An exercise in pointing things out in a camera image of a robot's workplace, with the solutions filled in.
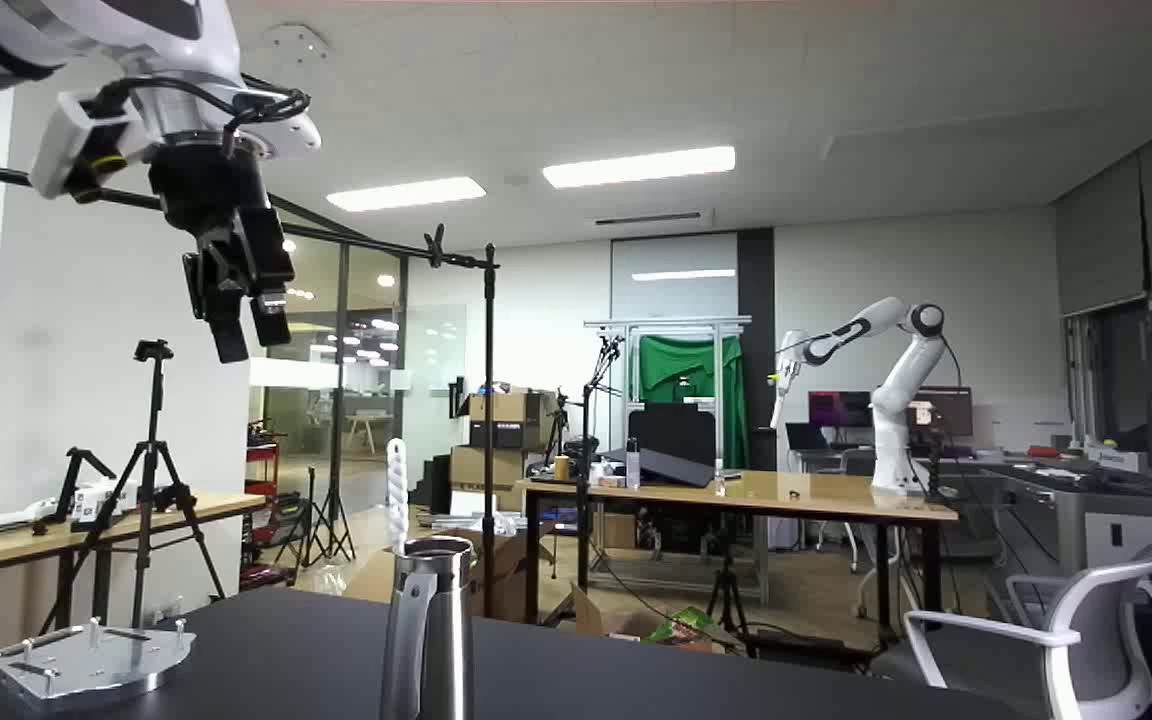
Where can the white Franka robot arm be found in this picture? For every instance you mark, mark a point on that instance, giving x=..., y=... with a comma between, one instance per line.
x=191, y=33

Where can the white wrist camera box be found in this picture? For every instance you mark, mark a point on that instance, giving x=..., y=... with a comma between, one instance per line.
x=77, y=147

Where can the stacked cardboard boxes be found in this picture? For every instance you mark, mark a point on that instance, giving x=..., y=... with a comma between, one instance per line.
x=496, y=405

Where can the small black tripod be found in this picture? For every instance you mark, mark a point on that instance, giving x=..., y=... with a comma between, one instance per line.
x=730, y=594

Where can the grey window blinds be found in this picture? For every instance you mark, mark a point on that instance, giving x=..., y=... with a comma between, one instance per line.
x=1137, y=223

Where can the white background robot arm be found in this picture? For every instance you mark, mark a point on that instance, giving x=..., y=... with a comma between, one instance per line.
x=895, y=402

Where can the black camera tripod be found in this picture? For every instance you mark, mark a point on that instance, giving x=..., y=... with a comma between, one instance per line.
x=151, y=480

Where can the black vertical stand pole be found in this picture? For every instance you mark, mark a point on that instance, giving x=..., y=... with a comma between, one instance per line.
x=489, y=441

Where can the stainless steel flask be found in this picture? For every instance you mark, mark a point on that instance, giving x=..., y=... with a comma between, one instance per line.
x=425, y=626

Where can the white mesh office chair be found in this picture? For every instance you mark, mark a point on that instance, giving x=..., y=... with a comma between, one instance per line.
x=1082, y=642

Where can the green cloth backdrop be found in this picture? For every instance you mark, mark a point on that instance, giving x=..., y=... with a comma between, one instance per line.
x=683, y=366

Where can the round ceiling smoke detector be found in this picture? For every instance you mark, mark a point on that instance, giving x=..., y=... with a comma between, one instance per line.
x=294, y=45

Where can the dark computer monitor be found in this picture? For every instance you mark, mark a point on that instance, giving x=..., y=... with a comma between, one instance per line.
x=842, y=408

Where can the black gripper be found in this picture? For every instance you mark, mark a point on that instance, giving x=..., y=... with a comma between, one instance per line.
x=211, y=186

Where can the wooden table black legs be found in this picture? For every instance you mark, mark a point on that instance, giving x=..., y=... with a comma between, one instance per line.
x=749, y=495

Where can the black horizontal boom pole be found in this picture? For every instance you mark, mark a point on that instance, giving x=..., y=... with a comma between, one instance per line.
x=336, y=229

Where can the red tool cart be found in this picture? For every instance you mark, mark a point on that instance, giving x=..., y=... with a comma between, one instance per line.
x=261, y=504

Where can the clear acrylic plate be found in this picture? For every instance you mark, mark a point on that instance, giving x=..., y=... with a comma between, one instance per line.
x=89, y=657

